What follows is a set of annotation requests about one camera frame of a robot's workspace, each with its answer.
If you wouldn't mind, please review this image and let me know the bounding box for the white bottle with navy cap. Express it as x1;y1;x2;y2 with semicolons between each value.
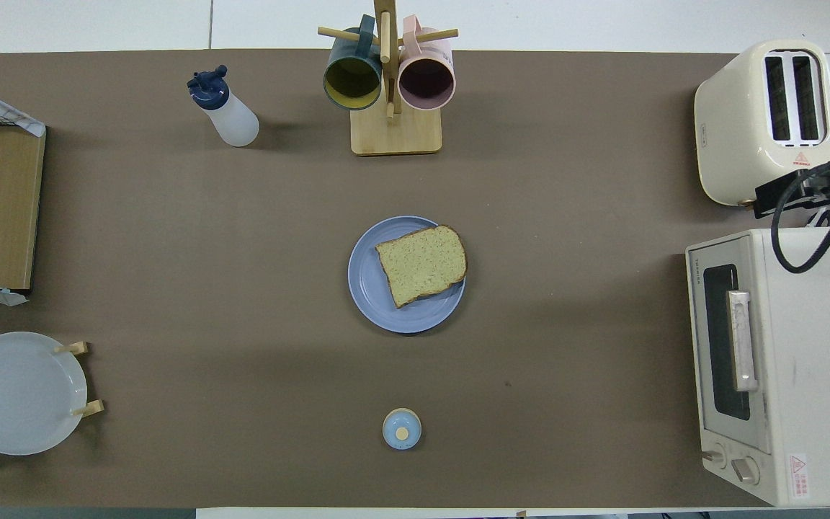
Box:
187;65;260;148

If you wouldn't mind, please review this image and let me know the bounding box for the bread slice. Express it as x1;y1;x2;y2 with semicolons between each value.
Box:
375;225;468;309

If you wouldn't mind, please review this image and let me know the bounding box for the wooden plate rack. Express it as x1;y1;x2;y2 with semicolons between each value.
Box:
0;341;106;456

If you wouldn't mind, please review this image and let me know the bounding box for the grey round plate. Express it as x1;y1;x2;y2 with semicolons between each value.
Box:
0;332;89;456

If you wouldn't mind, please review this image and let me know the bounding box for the blue round plate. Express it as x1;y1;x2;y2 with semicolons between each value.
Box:
348;216;467;334

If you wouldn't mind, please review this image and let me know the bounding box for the cream two-slot toaster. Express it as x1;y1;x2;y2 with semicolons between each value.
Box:
694;39;830;210

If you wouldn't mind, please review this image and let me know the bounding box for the white patterned cloth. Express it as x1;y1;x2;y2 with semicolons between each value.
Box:
0;78;47;307

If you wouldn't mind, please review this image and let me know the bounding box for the white toaster oven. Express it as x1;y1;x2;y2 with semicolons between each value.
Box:
685;228;830;507

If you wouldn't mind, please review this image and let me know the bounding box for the brown table mat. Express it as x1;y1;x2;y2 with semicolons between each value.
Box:
0;48;772;509

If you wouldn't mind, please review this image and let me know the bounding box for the pink mug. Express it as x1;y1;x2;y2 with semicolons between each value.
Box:
397;14;456;112

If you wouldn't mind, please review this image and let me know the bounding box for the wooden mug tree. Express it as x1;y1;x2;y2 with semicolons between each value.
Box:
318;0;459;156

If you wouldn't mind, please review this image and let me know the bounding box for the teal mug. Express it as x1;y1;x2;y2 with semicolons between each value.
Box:
323;14;384;112

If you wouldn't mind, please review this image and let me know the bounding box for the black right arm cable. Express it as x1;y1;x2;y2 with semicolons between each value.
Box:
770;159;830;275

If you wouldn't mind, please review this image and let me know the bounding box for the wooden shelf with wire basket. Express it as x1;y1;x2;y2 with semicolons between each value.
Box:
0;96;47;290

